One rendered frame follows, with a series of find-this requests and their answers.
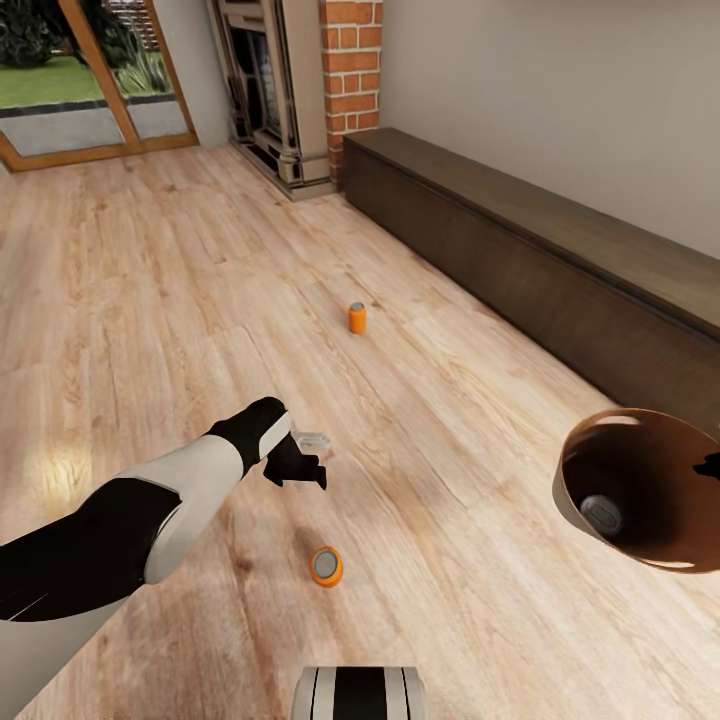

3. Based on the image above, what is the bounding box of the robot trunk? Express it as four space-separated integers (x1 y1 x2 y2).
290 665 430 720

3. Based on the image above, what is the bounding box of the can of soda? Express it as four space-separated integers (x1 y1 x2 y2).
570 491 624 537
310 547 343 589
349 301 366 333

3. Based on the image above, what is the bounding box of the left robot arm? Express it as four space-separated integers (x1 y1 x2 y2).
0 398 331 720

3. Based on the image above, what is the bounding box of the trash can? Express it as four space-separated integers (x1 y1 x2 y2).
552 405 720 575

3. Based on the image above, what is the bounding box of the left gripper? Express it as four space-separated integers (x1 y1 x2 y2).
263 445 327 489

